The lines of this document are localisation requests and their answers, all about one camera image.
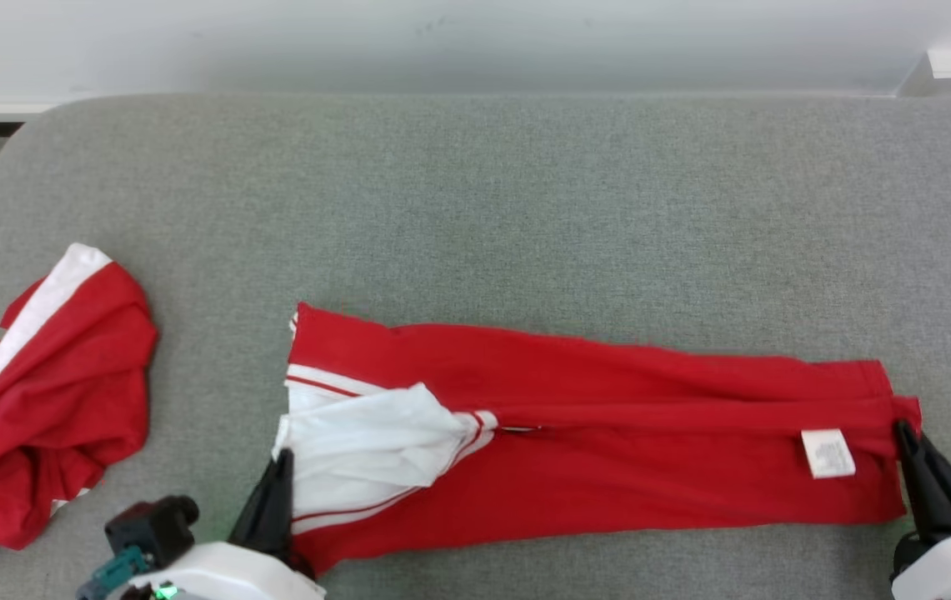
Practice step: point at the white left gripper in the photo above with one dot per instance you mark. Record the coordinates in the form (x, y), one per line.
(225, 579)

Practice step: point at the red shorts wide white stripe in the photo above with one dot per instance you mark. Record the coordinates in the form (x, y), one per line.
(67, 375)

